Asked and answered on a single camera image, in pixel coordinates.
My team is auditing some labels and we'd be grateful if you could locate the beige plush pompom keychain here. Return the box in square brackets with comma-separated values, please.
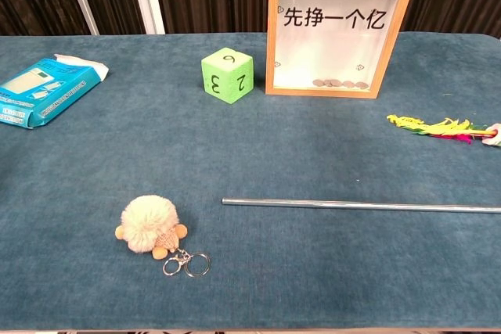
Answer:
[114, 194, 211, 278]

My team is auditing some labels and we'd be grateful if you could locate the wooden frame money box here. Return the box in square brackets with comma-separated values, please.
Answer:
[265, 0, 419, 99]

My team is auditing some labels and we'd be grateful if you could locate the colourful feather shuttlecock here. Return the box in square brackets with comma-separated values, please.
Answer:
[386, 113, 501, 146]

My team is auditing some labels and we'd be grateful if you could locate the thin silver metal rod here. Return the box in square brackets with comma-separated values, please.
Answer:
[222, 198, 501, 215]

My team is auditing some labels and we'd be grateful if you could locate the green foam number die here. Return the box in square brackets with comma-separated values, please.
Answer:
[200, 47, 254, 105]

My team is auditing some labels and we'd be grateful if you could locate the blue cardboard product box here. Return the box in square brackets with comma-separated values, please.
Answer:
[0, 53, 110, 130]

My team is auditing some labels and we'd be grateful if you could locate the teal blue table cloth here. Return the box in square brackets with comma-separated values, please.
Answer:
[0, 31, 501, 332]

